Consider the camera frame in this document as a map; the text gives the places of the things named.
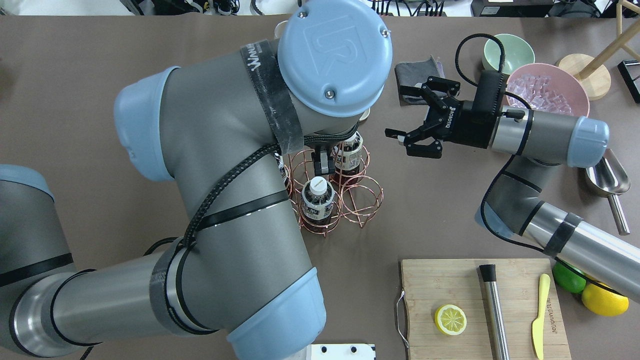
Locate green bowl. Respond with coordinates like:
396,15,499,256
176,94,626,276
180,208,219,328
482,33,536,75

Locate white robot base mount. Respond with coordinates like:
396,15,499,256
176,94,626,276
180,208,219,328
302,343,377,360

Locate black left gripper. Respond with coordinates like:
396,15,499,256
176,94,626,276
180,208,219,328
303,128,358,177

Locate copper wire bottle basket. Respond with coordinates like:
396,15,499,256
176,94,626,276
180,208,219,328
283,146,384,237

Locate half lemon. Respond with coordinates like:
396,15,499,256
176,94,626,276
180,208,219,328
434,304,467,336

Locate tea bottle taken to tray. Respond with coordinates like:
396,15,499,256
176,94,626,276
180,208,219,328
274,152,291,189

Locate tea bottle rear in basket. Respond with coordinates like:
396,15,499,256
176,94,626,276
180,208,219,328
333,131,364,185

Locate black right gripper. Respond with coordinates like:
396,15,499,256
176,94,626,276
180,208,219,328
384,70,506,159

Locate yellow lemon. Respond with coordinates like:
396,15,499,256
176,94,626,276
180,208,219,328
581,284,630,317

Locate yellow plastic knife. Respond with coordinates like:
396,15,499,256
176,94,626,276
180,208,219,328
531,273,551,360

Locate tea bottle in basket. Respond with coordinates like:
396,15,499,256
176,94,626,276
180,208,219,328
300,176,338,234
333,131,364,185

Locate steel muddler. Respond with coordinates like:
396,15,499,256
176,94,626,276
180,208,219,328
478,264,511,360

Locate pink bowl with ice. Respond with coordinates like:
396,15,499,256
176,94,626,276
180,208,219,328
507,63,591,117

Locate grey folded cloth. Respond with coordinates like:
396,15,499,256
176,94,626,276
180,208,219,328
394,56,445,88

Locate wooden stand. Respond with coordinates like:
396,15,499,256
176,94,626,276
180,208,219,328
556,0,640,101

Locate green lime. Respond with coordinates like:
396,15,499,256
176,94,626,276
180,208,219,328
551,262,586,294

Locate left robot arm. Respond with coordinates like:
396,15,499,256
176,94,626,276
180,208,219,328
1,0,393,360

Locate wooden cutting board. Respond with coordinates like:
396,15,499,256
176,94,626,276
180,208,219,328
401,259,552,360

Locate tea bottle front in basket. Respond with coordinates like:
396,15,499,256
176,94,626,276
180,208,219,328
300,176,338,234

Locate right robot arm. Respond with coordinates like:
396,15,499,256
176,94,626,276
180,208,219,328
385,33,640,302

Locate metal ice scoop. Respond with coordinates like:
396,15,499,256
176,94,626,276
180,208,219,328
584,148,631,236

